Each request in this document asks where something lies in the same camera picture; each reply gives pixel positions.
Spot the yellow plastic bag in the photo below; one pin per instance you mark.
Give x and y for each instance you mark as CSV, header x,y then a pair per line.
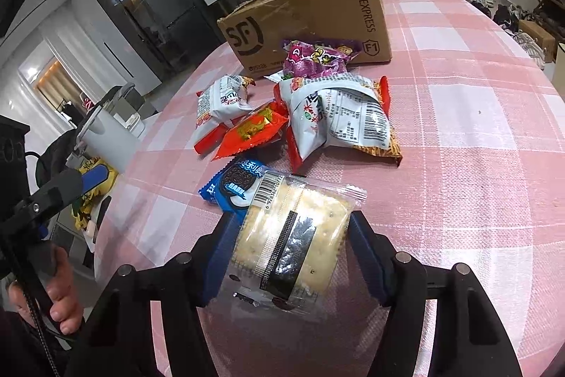
x,y
95,200

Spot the white kettle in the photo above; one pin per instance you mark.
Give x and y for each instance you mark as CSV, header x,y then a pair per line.
x,y
110,129

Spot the large white red snack packet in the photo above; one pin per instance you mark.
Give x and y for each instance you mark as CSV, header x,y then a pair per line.
x,y
344,116

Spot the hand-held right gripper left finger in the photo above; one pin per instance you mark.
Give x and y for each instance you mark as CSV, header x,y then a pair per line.
x,y
216,266

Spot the blue cookie packet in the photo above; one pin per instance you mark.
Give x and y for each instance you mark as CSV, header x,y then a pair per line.
x,y
234,182

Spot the purple snack packet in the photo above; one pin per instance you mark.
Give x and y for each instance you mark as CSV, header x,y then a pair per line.
x,y
309,61

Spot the clear cracker sandwich packet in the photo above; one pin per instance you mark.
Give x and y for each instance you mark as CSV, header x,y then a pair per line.
x,y
309,218

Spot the brown cardboard box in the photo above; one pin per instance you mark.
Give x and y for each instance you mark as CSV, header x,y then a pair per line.
x,y
318,19

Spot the small white red snack packet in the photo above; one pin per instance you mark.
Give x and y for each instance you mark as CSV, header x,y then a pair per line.
x,y
220,101

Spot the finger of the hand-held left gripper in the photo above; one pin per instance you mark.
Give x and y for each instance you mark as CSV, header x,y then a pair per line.
x,y
95,178

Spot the orange red snack packet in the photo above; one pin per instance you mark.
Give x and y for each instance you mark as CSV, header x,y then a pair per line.
x,y
251,127

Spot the white curtain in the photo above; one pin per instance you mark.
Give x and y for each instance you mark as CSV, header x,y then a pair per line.
x,y
88,59

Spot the small cardboard box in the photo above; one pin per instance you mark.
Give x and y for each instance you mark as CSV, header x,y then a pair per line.
x,y
538,39

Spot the scattered loose sneakers group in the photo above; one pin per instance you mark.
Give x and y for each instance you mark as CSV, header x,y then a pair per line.
x,y
507,23

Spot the person's left hand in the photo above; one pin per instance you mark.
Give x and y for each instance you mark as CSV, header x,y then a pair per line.
x,y
66,306

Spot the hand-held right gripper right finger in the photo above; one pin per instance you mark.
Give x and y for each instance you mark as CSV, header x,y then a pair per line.
x,y
370,262

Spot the grey fridge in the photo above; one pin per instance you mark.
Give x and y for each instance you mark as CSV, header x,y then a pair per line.
x,y
172,1

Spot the pink checked tablecloth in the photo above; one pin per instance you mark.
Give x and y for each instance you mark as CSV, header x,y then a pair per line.
x,y
463,138

